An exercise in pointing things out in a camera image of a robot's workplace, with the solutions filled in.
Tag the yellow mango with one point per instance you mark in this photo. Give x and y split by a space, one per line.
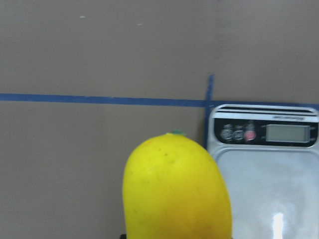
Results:
173 189

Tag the brown paper table cover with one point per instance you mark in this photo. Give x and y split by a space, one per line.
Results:
77 78

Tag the silver digital kitchen scale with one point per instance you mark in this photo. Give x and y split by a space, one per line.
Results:
269 159

